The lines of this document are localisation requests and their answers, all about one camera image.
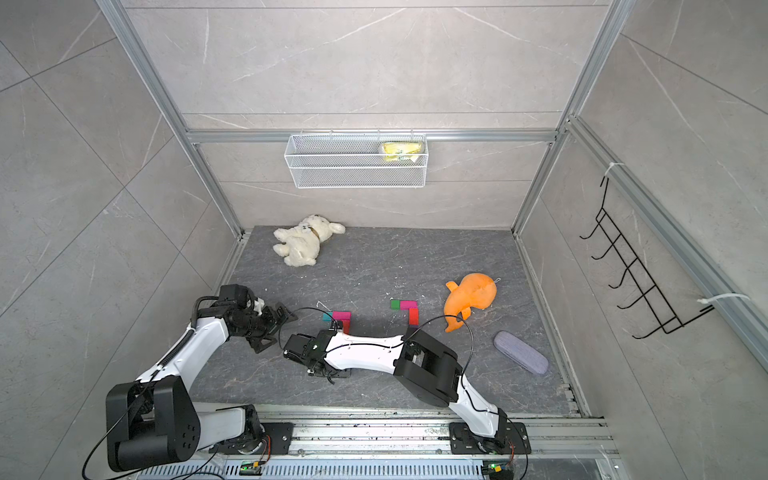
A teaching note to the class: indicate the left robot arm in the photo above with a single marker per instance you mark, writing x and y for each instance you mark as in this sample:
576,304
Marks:
153,421

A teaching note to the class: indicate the purple glasses case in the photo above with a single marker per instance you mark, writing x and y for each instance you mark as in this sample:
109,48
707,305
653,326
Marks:
521,353

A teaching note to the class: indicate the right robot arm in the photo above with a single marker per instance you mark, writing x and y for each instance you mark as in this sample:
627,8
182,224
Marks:
426,368

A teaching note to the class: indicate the pink rectangular block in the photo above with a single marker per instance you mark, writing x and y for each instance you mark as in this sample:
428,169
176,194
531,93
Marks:
340,315

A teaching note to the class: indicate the orange plush toy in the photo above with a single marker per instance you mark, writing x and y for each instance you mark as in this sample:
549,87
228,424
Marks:
476,290

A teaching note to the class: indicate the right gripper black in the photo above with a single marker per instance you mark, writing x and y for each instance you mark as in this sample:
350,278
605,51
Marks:
344,374

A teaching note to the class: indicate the black wire hook rack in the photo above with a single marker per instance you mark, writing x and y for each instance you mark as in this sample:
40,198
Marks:
634,271

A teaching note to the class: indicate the white wire mesh basket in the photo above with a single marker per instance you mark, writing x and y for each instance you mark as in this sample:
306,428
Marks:
337,161

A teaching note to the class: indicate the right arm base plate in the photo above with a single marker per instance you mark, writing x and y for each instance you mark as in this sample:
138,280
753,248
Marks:
511,437

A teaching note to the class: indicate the metal rail frame front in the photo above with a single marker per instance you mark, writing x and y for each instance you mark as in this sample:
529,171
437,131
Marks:
412,444

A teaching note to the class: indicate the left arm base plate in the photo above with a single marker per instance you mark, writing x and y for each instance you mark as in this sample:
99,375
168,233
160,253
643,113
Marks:
275,439

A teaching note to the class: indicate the yellow sponge in basket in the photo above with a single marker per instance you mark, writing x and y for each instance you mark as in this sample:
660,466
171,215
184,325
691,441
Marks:
401,151

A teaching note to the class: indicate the white plush dog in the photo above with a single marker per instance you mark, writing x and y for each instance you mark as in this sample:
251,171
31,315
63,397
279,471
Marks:
300,245

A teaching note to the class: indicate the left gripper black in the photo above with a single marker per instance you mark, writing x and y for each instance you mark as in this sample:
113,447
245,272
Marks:
274,324

